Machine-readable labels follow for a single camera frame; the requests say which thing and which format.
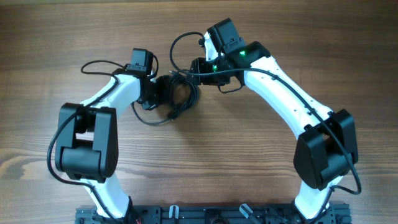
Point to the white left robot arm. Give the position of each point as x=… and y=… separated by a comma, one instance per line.
x=84, y=150

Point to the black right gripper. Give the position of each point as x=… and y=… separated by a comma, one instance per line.
x=206, y=80

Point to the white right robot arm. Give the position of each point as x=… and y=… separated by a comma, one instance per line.
x=326, y=148

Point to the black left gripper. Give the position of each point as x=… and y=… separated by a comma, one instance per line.
x=166, y=91

